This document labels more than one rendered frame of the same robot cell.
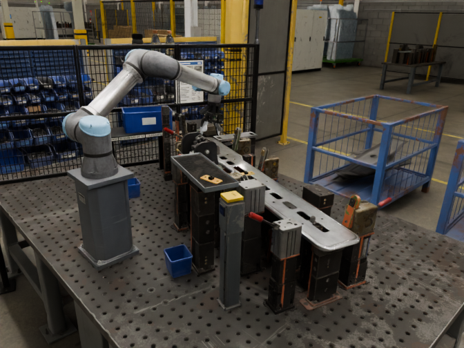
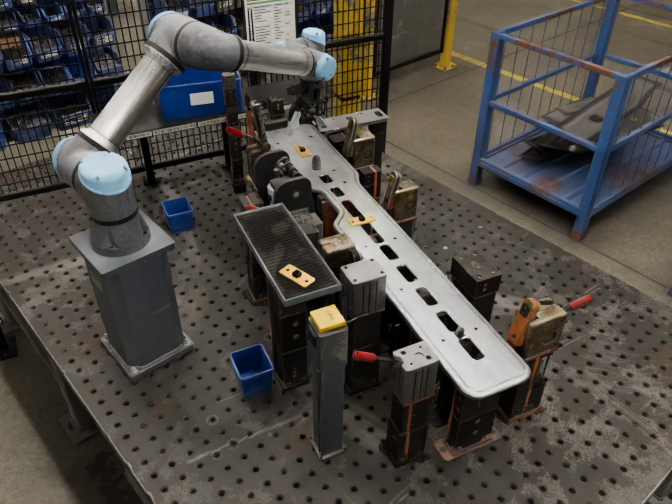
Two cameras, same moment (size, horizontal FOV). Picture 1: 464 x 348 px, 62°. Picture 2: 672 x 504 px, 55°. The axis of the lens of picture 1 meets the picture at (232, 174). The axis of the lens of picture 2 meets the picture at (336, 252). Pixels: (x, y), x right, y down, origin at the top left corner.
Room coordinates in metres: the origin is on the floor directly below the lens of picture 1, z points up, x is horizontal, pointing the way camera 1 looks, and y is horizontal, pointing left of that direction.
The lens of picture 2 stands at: (0.21, -0.06, 2.12)
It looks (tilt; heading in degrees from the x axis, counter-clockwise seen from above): 38 degrees down; 2
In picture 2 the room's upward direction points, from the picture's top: straight up
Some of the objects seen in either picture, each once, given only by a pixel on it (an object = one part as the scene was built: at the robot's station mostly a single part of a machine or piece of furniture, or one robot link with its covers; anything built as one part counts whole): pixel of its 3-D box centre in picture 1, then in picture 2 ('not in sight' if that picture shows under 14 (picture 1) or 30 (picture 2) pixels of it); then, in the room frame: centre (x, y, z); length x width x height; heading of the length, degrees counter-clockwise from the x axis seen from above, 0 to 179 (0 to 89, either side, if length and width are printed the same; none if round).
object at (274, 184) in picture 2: (200, 184); (287, 233); (1.79, 0.16, 0.94); 0.18 x 0.13 x 0.49; 28
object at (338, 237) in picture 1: (249, 176); (366, 224); (1.78, -0.09, 1.00); 1.38 x 0.22 x 0.02; 28
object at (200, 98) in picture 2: (147, 119); (199, 90); (2.48, 0.56, 1.09); 0.30 x 0.17 x 0.13; 110
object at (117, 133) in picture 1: (154, 130); (212, 108); (2.50, 0.52, 1.01); 0.90 x 0.22 x 0.03; 118
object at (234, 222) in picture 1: (230, 254); (327, 389); (1.21, 0.00, 0.92); 0.08 x 0.08 x 0.44; 28
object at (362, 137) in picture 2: (242, 166); (360, 177); (2.25, -0.06, 0.87); 0.12 x 0.09 x 0.35; 118
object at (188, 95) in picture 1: (189, 81); (269, 15); (2.74, 0.31, 1.30); 0.23 x 0.02 x 0.31; 118
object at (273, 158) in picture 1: (268, 187); (399, 229); (1.93, -0.20, 0.87); 0.12 x 0.09 x 0.35; 118
